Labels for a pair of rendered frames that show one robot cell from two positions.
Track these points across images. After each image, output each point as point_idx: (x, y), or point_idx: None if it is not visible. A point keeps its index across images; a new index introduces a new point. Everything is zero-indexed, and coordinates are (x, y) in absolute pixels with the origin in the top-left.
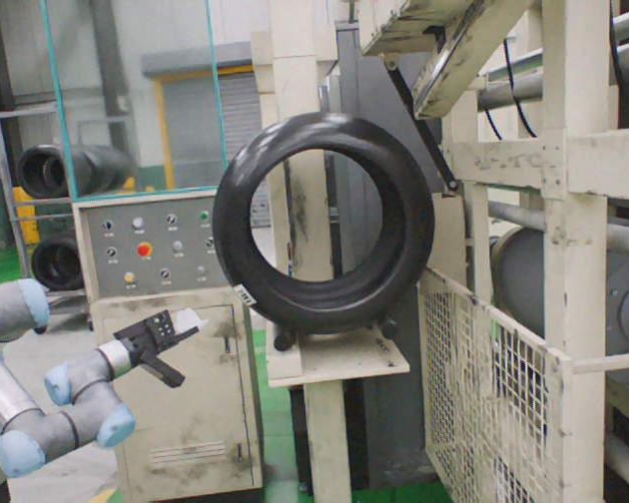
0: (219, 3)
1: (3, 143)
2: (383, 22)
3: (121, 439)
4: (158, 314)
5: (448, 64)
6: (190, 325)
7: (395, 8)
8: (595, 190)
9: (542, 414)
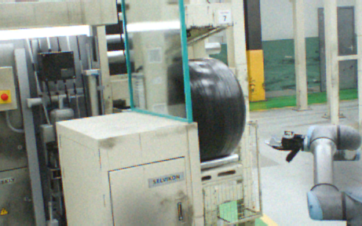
0: None
1: None
2: (196, 25)
3: None
4: (283, 135)
5: (192, 44)
6: (276, 140)
7: (212, 23)
8: None
9: (248, 141)
